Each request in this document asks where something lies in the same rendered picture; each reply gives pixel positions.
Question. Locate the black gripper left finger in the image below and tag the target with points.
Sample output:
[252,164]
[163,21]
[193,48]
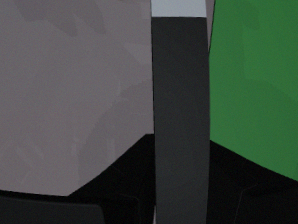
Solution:
[121,194]

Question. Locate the green flat mat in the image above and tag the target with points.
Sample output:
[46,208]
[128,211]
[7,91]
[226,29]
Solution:
[253,81]

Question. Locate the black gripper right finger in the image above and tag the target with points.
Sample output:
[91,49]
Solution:
[243,192]

